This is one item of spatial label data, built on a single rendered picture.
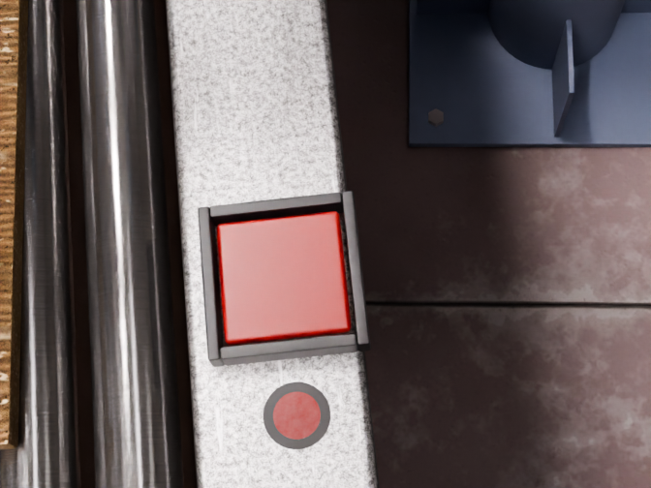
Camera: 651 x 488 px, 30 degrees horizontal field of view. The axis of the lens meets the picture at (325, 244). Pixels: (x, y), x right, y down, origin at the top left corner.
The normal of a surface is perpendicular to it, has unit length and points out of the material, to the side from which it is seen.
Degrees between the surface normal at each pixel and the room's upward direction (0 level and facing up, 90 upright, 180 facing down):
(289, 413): 0
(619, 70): 0
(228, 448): 0
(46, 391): 32
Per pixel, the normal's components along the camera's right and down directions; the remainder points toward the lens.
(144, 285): 0.47, -0.30
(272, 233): -0.05, -0.29
